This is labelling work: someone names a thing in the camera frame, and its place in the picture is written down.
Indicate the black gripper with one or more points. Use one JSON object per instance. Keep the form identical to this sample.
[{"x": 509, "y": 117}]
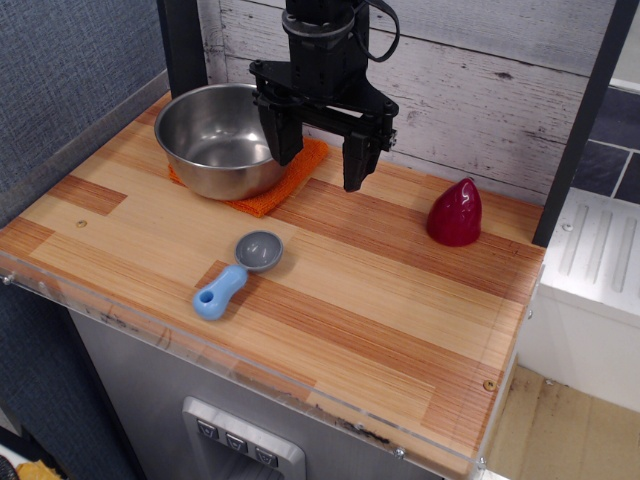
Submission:
[{"x": 325, "y": 87}]

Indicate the blue handled grey spoon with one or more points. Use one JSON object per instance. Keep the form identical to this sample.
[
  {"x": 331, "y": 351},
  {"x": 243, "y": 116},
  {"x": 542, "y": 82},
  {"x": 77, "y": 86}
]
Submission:
[{"x": 255, "y": 252}]

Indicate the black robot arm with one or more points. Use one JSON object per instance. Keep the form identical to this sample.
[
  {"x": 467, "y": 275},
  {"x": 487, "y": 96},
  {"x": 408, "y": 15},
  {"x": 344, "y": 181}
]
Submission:
[{"x": 332, "y": 21}]

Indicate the stainless steel bowl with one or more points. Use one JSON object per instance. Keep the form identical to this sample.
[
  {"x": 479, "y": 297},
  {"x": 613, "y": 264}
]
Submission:
[{"x": 215, "y": 143}]

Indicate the red toy beet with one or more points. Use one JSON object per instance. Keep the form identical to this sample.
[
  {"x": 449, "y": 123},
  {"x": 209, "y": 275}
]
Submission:
[{"x": 455, "y": 217}]

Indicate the orange cloth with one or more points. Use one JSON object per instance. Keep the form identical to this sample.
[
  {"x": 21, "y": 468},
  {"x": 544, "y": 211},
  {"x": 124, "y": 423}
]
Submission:
[{"x": 298, "y": 172}]

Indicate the clear acrylic table guard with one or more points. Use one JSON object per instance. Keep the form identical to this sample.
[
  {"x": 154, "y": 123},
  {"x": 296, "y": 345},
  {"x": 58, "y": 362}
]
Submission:
[{"x": 443, "y": 462}]

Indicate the grey toy fridge cabinet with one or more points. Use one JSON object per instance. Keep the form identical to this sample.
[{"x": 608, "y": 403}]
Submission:
[{"x": 147, "y": 386}]

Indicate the silver dispenser button panel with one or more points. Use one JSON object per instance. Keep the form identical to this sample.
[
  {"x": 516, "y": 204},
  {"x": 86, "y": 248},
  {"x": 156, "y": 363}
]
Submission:
[{"x": 228, "y": 447}]

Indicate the white ribbed cabinet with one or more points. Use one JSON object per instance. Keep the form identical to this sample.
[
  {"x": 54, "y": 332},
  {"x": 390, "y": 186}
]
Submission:
[{"x": 583, "y": 323}]

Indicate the yellow object at corner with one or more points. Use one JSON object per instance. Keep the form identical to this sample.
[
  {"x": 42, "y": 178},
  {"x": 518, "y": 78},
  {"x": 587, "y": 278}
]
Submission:
[{"x": 36, "y": 471}]

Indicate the left black frame post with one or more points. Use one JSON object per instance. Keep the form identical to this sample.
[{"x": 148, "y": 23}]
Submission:
[{"x": 183, "y": 45}]

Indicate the black frame post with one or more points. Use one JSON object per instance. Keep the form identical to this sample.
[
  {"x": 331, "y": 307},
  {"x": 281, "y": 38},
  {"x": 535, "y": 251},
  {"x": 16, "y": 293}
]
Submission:
[
  {"x": 183, "y": 45},
  {"x": 609, "y": 53}
]

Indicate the right black frame post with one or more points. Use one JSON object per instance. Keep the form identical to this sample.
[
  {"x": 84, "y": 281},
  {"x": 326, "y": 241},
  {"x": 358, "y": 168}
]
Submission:
[{"x": 609, "y": 53}]

